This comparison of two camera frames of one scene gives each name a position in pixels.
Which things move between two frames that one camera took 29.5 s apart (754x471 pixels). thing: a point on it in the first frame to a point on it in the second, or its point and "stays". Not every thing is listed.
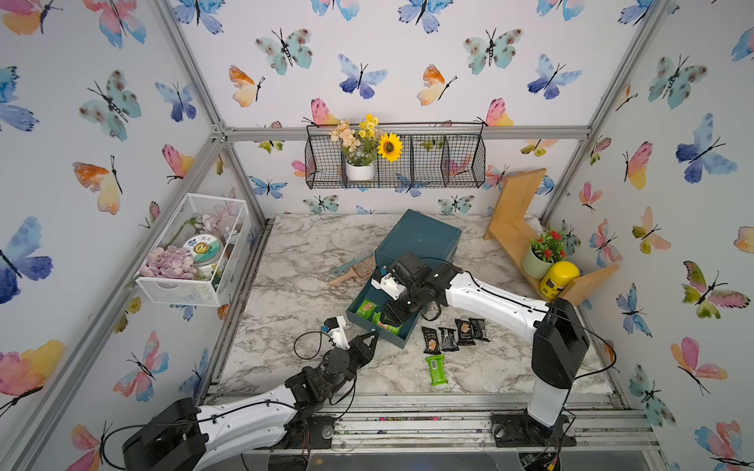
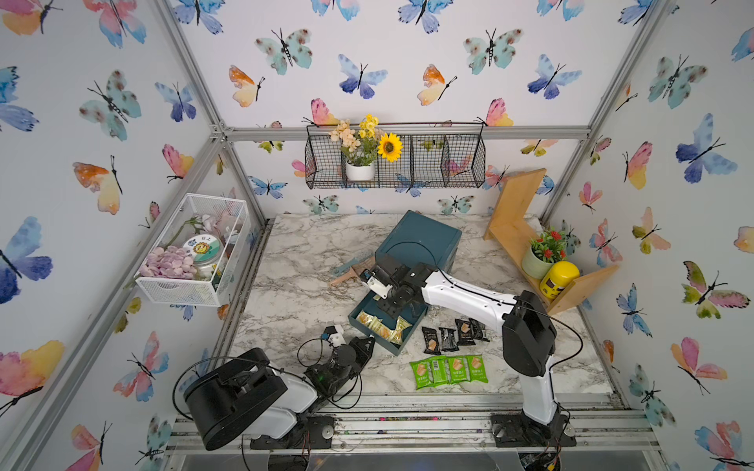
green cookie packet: [395, 330] to [476, 368]
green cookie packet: [437, 367] stays
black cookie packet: [448, 340] stays
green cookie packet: [366, 309] to [457, 369]
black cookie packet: [464, 333] stays
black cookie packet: [478, 328] stays
